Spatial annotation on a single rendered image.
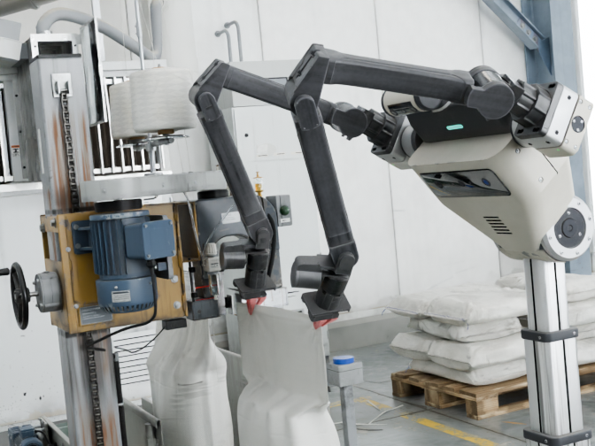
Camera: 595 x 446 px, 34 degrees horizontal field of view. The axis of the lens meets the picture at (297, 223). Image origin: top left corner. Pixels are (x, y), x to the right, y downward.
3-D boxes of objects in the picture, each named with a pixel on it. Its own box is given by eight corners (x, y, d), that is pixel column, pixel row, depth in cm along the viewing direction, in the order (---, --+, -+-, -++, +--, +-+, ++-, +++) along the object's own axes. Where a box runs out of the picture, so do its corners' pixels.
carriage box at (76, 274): (189, 316, 263) (178, 202, 262) (65, 335, 249) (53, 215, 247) (161, 308, 286) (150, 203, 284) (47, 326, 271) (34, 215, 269)
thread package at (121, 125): (169, 135, 269) (163, 75, 268) (119, 139, 263) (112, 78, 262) (153, 139, 282) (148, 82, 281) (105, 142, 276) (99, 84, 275)
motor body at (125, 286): (166, 308, 240) (157, 209, 239) (107, 317, 234) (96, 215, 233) (149, 303, 254) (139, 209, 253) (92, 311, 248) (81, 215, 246)
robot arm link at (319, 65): (303, 51, 179) (295, 33, 188) (288, 118, 186) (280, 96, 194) (521, 86, 190) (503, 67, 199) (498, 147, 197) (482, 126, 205)
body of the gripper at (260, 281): (231, 285, 258) (234, 261, 254) (266, 280, 262) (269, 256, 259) (241, 297, 253) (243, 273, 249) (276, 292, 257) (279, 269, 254)
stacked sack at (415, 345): (518, 345, 571) (517, 321, 570) (429, 365, 539) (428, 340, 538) (472, 337, 608) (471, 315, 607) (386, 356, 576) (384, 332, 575)
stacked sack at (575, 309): (644, 317, 561) (641, 292, 560) (552, 334, 531) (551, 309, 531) (590, 310, 600) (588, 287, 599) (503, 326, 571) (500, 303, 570)
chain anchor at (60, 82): (74, 95, 253) (72, 72, 253) (55, 96, 251) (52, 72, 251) (72, 96, 256) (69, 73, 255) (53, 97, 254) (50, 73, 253)
